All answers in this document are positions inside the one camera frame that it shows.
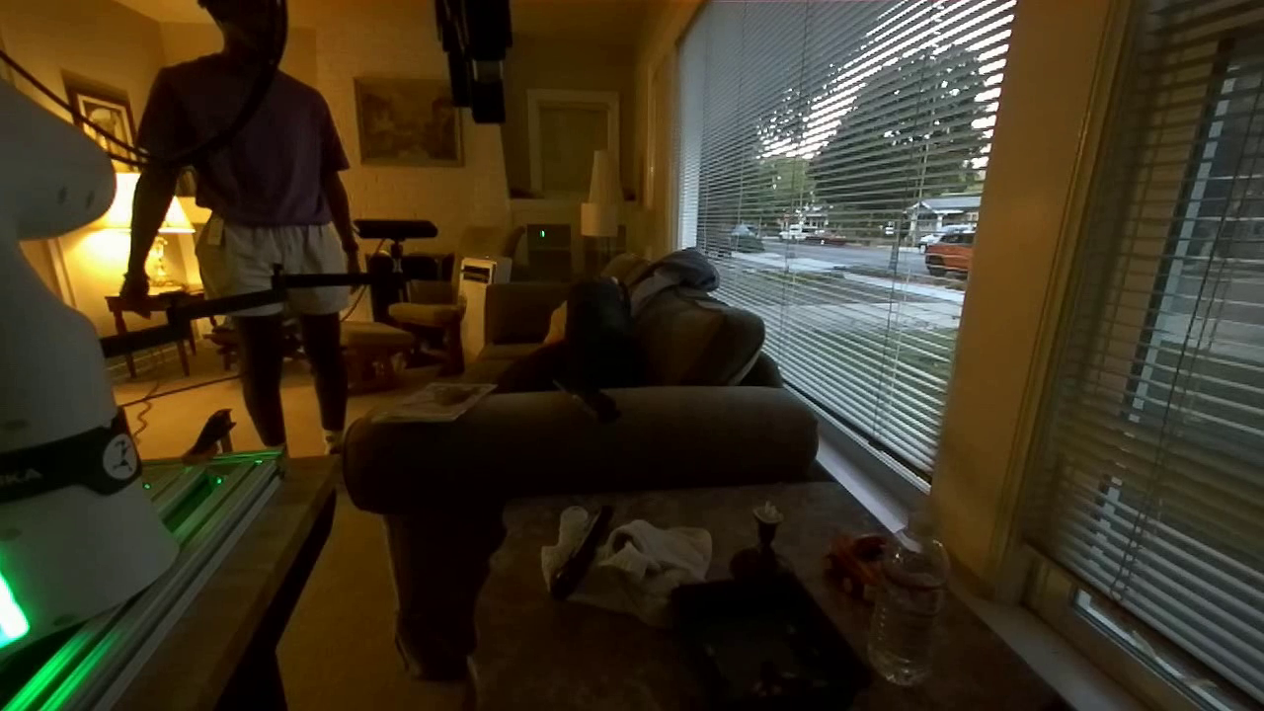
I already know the dark tray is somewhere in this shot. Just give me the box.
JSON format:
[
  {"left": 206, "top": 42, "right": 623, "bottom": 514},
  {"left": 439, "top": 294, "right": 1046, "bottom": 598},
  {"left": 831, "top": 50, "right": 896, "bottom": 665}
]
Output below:
[{"left": 669, "top": 569, "right": 872, "bottom": 711}]

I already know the dark couch cushion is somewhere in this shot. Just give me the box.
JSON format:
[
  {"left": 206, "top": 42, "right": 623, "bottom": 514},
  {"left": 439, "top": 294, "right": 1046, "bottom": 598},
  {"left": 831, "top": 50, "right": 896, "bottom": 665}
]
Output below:
[{"left": 557, "top": 270, "right": 658, "bottom": 393}]

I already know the small framed picture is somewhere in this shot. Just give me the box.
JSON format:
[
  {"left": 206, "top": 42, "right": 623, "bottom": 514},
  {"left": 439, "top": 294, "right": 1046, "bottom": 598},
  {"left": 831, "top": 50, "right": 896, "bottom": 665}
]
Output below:
[{"left": 62, "top": 74, "right": 143, "bottom": 156}]

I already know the small dark figurine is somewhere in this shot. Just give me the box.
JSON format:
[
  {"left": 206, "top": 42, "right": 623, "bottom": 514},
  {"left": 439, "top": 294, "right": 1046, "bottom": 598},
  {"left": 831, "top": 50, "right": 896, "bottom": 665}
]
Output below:
[{"left": 729, "top": 497, "right": 796, "bottom": 585}]

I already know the red car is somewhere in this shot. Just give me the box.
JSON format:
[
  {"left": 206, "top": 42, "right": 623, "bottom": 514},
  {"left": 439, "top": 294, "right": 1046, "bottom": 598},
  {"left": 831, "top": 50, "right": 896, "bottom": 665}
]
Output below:
[{"left": 920, "top": 227, "right": 980, "bottom": 285}]

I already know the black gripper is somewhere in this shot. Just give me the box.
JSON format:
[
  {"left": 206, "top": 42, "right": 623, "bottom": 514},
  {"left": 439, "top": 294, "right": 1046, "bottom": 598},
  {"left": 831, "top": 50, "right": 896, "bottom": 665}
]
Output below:
[{"left": 432, "top": 0, "right": 517, "bottom": 131}]

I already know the narrow window blind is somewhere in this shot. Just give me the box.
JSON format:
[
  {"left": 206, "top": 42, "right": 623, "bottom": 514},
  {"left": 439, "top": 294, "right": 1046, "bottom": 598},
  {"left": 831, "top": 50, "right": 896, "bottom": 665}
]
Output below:
[{"left": 1022, "top": 0, "right": 1264, "bottom": 702}]

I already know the large framed picture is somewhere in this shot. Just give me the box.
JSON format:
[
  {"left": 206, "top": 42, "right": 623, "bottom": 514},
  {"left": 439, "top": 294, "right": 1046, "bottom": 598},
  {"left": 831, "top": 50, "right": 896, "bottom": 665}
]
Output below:
[{"left": 352, "top": 74, "right": 467, "bottom": 169}]

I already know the wide window blind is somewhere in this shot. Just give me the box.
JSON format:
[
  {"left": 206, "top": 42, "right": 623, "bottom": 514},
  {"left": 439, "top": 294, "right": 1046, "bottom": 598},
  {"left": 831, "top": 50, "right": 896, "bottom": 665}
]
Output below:
[{"left": 676, "top": 0, "right": 1018, "bottom": 478}]

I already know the background armchair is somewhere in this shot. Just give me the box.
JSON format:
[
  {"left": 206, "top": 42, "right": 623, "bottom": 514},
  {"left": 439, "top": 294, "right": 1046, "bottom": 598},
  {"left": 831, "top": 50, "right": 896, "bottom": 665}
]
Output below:
[{"left": 339, "top": 294, "right": 471, "bottom": 394}]

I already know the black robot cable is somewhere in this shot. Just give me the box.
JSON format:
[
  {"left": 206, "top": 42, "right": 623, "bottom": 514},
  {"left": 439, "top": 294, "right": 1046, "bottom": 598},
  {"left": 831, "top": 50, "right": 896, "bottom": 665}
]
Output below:
[{"left": 0, "top": 0, "right": 294, "bottom": 175}]

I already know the stone top side table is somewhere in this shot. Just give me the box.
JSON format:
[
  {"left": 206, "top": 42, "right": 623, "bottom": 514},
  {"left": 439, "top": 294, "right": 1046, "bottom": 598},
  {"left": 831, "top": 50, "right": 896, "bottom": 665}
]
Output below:
[{"left": 471, "top": 478, "right": 1058, "bottom": 711}]

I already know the black tripod bar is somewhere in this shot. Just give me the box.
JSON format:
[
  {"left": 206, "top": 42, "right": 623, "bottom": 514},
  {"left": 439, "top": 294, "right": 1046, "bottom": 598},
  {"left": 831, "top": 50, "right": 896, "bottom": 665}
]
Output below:
[{"left": 102, "top": 264, "right": 406, "bottom": 361}]

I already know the clear glass jar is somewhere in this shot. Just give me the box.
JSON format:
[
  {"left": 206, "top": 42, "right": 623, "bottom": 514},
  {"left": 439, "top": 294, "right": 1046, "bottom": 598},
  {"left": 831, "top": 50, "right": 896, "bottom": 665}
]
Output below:
[{"left": 867, "top": 528, "right": 952, "bottom": 686}]

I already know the person in shorts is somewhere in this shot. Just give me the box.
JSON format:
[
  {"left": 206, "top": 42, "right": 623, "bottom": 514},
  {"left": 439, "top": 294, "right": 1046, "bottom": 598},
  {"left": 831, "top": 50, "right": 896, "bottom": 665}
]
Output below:
[{"left": 115, "top": 0, "right": 368, "bottom": 449}]

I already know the black camera on tripod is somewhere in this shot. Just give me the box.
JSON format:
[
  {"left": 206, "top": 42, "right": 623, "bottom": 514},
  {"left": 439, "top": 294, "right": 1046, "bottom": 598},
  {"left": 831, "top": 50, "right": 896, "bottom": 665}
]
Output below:
[{"left": 352, "top": 219, "right": 444, "bottom": 247}]

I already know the brown fabric couch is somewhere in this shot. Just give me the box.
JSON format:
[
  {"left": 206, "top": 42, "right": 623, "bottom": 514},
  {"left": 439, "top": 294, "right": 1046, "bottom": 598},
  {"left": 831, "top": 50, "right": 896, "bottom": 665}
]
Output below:
[{"left": 339, "top": 249, "right": 825, "bottom": 686}]

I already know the glowing table lamp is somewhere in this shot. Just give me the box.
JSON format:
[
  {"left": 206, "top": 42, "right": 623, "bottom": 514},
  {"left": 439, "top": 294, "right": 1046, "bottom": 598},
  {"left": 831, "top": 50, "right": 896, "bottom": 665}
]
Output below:
[{"left": 72, "top": 169, "right": 203, "bottom": 306}]

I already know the black remote with buttons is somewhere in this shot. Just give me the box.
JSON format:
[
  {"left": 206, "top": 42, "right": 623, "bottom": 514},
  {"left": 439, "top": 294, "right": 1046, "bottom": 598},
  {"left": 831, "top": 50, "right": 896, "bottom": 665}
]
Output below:
[{"left": 550, "top": 501, "right": 618, "bottom": 606}]

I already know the small red orange item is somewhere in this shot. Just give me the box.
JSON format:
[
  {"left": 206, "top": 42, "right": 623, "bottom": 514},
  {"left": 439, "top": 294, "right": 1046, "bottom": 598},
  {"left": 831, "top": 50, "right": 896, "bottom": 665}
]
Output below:
[{"left": 823, "top": 528, "right": 893, "bottom": 598}]

